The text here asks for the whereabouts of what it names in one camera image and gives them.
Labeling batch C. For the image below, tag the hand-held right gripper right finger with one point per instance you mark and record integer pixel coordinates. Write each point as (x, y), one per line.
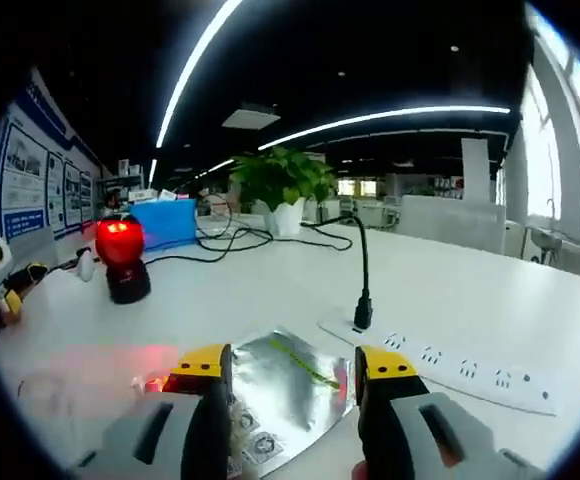
(410, 440)

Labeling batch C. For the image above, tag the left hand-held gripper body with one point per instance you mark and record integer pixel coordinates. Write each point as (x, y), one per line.
(1, 260)

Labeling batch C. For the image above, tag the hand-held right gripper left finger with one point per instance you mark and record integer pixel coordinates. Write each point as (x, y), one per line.
(160, 440)

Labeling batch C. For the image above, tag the silver foil sheet goods packet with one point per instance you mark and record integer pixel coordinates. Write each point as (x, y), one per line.
(290, 385)

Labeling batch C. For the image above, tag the person's right hand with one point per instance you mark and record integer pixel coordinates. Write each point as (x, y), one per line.
(359, 472)

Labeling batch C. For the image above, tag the white power strip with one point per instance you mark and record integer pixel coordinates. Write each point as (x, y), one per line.
(445, 365)

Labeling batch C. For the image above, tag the black barcode scanner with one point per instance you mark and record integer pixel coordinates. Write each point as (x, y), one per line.
(122, 260)

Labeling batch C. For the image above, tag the blue plastic crate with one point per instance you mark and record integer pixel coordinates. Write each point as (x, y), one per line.
(165, 225)

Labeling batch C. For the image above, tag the white boxes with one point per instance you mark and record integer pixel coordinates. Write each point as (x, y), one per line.
(132, 172)

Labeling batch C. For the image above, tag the white table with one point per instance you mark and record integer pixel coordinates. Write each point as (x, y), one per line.
(250, 295)

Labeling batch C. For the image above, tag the white counter cabinet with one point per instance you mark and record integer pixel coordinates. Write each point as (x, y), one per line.
(450, 225)

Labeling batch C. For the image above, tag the steel sink with faucet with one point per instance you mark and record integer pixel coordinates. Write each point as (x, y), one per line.
(565, 245)

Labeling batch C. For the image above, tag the long ceiling light strip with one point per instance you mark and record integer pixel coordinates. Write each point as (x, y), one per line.
(190, 65)
(385, 117)

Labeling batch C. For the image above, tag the potted green plant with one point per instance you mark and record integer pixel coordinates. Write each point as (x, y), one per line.
(282, 185)

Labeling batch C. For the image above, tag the ceiling air vent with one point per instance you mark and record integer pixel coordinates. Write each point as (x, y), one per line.
(250, 116)

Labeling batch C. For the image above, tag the large window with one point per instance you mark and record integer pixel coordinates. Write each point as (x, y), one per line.
(570, 125)

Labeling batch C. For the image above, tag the wall poster boards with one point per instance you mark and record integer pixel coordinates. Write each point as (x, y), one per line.
(25, 185)

